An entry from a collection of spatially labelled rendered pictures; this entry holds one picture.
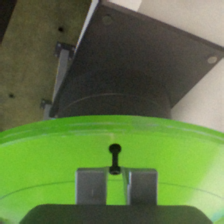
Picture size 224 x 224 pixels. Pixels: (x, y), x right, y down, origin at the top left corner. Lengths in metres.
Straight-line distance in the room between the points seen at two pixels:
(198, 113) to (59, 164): 0.28
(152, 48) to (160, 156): 0.15
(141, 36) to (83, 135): 0.15
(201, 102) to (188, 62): 0.09
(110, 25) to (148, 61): 0.06
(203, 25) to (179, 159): 0.16
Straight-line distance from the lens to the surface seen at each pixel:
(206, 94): 0.40
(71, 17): 1.44
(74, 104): 0.32
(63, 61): 1.51
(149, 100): 0.31
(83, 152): 0.19
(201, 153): 0.20
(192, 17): 0.30
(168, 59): 0.32
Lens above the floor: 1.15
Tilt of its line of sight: 35 degrees down
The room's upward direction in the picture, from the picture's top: 179 degrees counter-clockwise
